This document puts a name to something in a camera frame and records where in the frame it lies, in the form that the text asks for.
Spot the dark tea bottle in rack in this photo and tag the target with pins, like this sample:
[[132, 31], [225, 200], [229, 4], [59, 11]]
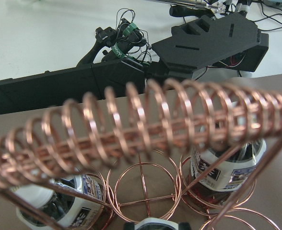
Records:
[[228, 176]]

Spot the copper wire bottle rack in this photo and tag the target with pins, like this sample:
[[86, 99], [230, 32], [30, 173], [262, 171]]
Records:
[[141, 146]]

